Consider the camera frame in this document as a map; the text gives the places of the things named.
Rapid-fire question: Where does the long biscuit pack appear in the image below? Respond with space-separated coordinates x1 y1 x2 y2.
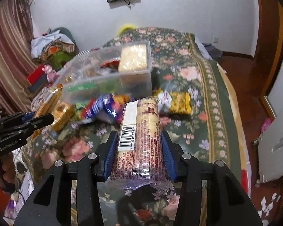
110 97 169 195

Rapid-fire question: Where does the green clip bread bag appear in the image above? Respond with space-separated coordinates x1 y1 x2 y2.
63 75 122 93

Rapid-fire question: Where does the red snack pack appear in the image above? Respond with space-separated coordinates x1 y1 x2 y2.
101 59 120 70

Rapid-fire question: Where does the noodle block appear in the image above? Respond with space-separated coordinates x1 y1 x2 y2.
118 44 147 72

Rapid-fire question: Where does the red box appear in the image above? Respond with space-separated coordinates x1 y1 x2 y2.
27 64 47 86

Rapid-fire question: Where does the gold cracker pack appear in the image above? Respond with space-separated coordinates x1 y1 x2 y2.
34 84 75 133

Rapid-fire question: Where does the dark grey box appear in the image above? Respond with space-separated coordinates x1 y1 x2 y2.
27 74 47 93

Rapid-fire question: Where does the pink plush toy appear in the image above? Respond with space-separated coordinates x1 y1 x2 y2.
42 65 57 83

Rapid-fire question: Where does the striped red curtain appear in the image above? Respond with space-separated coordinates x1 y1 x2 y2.
0 0 37 114

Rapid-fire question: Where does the pile of clothes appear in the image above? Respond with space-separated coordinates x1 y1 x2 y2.
31 27 78 71

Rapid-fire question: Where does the blue snack bag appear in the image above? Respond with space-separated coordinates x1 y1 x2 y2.
80 93 135 124

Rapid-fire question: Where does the floral green bedspread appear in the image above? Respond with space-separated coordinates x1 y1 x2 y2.
23 27 247 225

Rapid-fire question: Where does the yellow white snack bag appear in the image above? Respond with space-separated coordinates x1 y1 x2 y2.
154 89 192 115

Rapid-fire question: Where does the clear plastic storage box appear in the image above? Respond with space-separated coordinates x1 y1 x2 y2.
53 40 152 104

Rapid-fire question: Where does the yellow foam tube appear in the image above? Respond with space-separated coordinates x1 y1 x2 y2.
117 24 137 36

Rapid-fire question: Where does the wooden wardrobe frame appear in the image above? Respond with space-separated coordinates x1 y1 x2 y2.
255 0 283 120

